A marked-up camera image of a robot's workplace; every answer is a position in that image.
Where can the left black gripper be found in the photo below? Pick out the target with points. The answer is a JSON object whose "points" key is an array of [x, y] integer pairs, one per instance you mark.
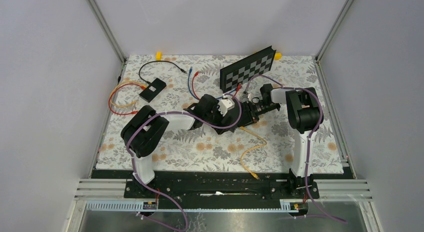
{"points": [[219, 122]]}

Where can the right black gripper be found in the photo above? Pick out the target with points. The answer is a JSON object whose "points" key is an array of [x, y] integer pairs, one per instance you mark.
{"points": [[253, 116]]}

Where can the black network switch box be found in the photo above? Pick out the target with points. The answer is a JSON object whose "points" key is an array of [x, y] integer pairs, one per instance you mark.
{"points": [[247, 117]]}

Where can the small black adapter box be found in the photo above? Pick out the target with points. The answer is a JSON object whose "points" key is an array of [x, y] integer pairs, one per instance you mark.
{"points": [[152, 90]]}

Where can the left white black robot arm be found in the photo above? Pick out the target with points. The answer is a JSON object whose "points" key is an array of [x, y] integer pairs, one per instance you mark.
{"points": [[144, 131]]}

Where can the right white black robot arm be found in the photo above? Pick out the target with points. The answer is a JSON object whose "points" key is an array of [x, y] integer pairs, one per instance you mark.
{"points": [[304, 114]]}

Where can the floral patterned table mat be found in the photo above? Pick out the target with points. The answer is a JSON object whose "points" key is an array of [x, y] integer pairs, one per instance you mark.
{"points": [[266, 146]]}

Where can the black white checkerboard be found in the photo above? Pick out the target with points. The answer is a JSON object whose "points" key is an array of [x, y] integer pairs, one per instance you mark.
{"points": [[242, 71]]}

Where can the right yellow corner clip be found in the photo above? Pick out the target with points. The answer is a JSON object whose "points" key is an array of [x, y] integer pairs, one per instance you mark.
{"points": [[277, 56]]}

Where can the yellow corner clip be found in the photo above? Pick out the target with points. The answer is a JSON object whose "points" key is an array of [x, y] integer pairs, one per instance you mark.
{"points": [[158, 56], [277, 56]]}

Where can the left yellow corner clip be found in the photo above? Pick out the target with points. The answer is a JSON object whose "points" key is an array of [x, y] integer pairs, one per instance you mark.
{"points": [[158, 56]]}

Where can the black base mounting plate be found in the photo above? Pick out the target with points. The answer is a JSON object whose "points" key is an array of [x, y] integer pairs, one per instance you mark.
{"points": [[209, 190]]}

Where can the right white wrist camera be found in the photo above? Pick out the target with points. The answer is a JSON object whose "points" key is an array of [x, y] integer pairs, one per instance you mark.
{"points": [[245, 97]]}

